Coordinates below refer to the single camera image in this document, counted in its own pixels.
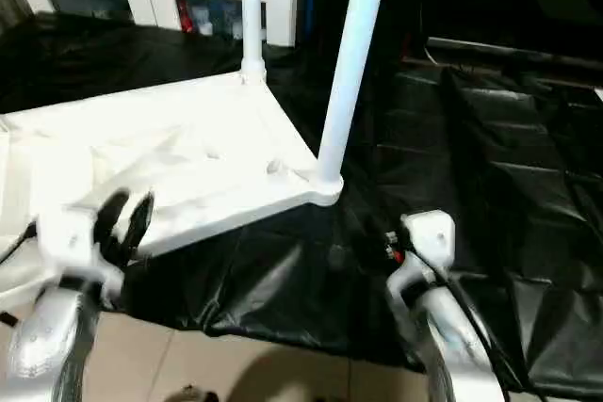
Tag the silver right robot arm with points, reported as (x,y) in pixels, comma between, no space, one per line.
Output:
(452,345)

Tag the red bottle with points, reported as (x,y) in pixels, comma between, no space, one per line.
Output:
(186,16)

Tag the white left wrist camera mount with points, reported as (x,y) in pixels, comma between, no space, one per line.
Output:
(71,242)

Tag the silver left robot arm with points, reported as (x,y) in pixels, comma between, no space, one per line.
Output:
(47,345)

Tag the black plastic mat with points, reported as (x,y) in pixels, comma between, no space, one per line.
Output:
(509,185)

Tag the black robot left foot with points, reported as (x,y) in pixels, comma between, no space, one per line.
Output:
(191,395)

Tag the white flat sheet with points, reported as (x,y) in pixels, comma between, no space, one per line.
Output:
(598,94)

